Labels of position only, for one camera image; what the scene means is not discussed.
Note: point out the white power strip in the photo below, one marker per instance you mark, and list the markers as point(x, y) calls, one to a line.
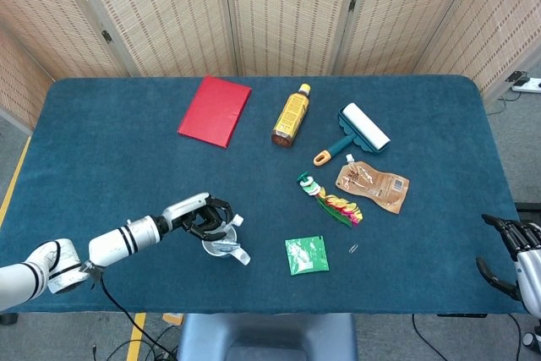
point(530, 85)

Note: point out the brown spout pouch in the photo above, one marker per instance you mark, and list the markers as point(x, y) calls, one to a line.
point(376, 185)

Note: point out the dark teal tablecloth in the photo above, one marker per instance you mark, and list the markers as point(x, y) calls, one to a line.
point(105, 145)

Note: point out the colourful feather shuttlecock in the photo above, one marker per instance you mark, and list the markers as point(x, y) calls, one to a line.
point(334, 204)

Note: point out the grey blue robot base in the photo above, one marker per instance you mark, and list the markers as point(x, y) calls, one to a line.
point(262, 331)

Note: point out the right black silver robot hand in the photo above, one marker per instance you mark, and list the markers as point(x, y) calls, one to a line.
point(528, 270)

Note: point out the red notebook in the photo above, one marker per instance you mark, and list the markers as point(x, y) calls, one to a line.
point(213, 113)

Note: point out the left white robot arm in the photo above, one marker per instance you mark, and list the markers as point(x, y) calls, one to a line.
point(114, 242)

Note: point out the woven bamboo folding screen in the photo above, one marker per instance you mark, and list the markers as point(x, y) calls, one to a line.
point(287, 14)

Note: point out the yellow label drink bottle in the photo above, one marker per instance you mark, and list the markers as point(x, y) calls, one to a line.
point(291, 118)

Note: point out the metal paper clip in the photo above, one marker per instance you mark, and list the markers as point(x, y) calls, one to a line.
point(353, 248)

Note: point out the blue white toothpaste tube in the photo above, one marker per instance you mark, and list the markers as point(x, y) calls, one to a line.
point(226, 246)

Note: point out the white toothbrush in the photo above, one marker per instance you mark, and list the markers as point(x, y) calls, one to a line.
point(238, 220)

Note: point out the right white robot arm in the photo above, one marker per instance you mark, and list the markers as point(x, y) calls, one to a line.
point(533, 333)

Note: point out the teal lint roller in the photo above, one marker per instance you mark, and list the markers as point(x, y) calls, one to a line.
point(365, 126)

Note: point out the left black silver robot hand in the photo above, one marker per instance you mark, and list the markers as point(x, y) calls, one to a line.
point(186, 211)

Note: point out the green foil sachet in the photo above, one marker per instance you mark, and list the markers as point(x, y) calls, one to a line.
point(306, 255)

